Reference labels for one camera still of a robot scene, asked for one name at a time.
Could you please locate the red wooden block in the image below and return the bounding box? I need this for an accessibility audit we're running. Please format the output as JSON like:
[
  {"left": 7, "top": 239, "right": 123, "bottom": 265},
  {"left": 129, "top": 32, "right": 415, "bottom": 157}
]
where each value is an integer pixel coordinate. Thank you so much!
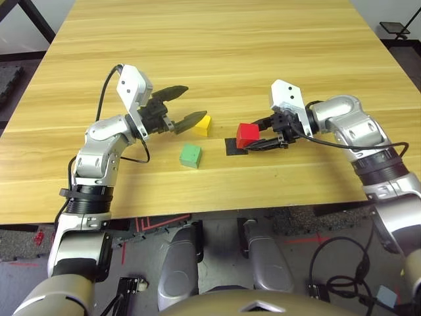
[{"left": 235, "top": 122, "right": 260, "bottom": 149}]

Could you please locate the red tape cross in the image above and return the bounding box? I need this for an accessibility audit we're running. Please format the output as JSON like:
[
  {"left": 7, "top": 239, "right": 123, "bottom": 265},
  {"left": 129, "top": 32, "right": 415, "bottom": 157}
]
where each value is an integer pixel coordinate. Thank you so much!
[{"left": 284, "top": 232, "right": 330, "bottom": 246}]

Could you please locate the black foam floor tile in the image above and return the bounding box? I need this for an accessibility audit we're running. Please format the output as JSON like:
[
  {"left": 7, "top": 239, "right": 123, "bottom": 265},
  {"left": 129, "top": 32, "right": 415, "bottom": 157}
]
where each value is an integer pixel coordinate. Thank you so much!
[{"left": 0, "top": 65, "right": 24, "bottom": 106}]

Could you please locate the black looped floor cable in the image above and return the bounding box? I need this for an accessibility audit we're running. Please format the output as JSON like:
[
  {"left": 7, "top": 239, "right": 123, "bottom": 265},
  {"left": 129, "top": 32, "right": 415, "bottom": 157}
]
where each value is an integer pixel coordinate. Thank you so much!
[{"left": 309, "top": 236, "right": 421, "bottom": 310}]

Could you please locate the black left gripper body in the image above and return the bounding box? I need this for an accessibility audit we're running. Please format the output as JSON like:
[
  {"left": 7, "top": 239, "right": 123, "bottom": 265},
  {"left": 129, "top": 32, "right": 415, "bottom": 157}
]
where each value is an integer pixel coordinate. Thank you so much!
[{"left": 137, "top": 97, "right": 175, "bottom": 134}]

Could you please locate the olive robot torso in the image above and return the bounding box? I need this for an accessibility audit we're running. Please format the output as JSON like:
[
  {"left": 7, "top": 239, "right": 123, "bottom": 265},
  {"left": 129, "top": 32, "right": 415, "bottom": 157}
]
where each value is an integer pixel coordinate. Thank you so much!
[{"left": 157, "top": 288, "right": 362, "bottom": 316}]

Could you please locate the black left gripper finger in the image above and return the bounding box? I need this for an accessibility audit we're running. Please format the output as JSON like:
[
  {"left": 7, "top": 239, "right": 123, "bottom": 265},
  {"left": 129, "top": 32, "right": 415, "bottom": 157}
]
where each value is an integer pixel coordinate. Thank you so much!
[
  {"left": 172, "top": 111, "right": 208, "bottom": 135},
  {"left": 151, "top": 85, "right": 189, "bottom": 103}
]

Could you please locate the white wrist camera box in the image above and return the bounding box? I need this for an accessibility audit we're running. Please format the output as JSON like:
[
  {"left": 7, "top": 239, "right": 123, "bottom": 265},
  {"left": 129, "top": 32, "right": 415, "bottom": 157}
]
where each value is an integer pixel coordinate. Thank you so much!
[
  {"left": 269, "top": 78, "right": 314, "bottom": 138},
  {"left": 116, "top": 64, "right": 154, "bottom": 142}
]

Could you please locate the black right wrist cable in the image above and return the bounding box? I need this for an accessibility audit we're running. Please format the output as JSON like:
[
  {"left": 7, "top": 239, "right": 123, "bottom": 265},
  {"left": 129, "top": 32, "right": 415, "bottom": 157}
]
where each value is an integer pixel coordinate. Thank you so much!
[{"left": 285, "top": 110, "right": 410, "bottom": 161}]

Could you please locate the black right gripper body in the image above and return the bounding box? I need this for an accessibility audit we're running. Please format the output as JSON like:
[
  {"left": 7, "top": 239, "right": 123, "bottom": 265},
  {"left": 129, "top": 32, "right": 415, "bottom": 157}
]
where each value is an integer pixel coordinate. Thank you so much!
[{"left": 271, "top": 110, "right": 302, "bottom": 149}]

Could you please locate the yellow wooden block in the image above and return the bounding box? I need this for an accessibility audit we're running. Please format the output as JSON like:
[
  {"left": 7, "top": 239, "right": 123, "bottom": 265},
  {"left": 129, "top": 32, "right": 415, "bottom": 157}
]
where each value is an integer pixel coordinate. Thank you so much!
[{"left": 193, "top": 114, "right": 212, "bottom": 136}]

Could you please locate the grey robot left leg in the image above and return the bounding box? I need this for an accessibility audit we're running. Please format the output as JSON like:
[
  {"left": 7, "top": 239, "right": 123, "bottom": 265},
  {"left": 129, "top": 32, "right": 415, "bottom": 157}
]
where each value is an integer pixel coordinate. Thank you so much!
[{"left": 157, "top": 221, "right": 205, "bottom": 312}]

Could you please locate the black metal frame bar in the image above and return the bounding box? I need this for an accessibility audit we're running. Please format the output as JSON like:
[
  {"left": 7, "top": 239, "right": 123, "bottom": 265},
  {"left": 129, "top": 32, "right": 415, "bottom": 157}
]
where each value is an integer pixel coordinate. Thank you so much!
[{"left": 0, "top": 0, "right": 57, "bottom": 43}]

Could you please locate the grey robot leg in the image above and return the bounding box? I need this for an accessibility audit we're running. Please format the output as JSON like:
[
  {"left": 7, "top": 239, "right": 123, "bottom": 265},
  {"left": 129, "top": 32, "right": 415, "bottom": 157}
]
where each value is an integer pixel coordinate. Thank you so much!
[
  {"left": 157, "top": 221, "right": 205, "bottom": 312},
  {"left": 236, "top": 217, "right": 295, "bottom": 294}
]

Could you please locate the black mat with red lines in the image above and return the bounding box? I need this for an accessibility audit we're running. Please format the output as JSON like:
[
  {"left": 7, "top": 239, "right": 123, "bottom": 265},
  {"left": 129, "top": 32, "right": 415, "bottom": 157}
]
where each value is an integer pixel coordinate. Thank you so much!
[{"left": 133, "top": 213, "right": 192, "bottom": 233}]

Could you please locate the black square tape marker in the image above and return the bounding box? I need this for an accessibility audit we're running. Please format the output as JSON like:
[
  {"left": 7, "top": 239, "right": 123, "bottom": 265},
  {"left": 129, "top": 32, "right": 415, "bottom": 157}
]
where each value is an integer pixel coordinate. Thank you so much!
[{"left": 224, "top": 137, "right": 248, "bottom": 156}]

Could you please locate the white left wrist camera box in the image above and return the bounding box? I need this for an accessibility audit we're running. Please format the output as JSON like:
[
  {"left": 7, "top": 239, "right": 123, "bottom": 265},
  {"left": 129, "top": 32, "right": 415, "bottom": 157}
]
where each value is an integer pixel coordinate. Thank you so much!
[{"left": 116, "top": 64, "right": 154, "bottom": 142}]

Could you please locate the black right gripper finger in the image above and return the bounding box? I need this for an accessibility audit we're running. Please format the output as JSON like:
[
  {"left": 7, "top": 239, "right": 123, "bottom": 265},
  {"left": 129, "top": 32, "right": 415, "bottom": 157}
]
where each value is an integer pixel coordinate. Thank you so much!
[
  {"left": 255, "top": 115, "right": 274, "bottom": 132},
  {"left": 245, "top": 136, "right": 284, "bottom": 151}
]

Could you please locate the grey robot right leg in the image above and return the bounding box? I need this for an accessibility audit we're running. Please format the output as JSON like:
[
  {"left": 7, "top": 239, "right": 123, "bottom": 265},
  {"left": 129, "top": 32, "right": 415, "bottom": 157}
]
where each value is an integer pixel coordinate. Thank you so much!
[{"left": 236, "top": 217, "right": 295, "bottom": 294}]

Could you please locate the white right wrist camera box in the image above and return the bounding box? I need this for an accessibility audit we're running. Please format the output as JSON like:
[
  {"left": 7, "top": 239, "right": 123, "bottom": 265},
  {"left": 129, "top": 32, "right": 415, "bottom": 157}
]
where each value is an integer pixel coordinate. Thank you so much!
[{"left": 269, "top": 78, "right": 314, "bottom": 138}]

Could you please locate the small grey blue box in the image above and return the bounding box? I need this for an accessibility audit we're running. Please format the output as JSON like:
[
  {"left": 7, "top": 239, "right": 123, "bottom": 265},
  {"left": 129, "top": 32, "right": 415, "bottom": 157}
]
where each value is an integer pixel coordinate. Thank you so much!
[{"left": 376, "top": 285, "right": 399, "bottom": 307}]

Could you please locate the black stand with plate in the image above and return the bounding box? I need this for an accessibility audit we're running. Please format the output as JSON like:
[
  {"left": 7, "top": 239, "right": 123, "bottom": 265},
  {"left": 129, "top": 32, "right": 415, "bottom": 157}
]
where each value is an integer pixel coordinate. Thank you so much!
[{"left": 380, "top": 6, "right": 421, "bottom": 40}]

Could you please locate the black floor box with screws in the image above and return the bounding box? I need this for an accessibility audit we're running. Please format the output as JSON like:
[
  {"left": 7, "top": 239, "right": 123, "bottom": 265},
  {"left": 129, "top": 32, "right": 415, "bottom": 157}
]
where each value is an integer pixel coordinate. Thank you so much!
[{"left": 116, "top": 276, "right": 147, "bottom": 305}]

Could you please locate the green wooden block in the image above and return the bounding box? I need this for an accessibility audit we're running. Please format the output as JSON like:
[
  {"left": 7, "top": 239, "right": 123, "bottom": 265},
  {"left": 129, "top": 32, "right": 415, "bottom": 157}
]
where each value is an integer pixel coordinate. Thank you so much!
[{"left": 179, "top": 143, "right": 203, "bottom": 169}]

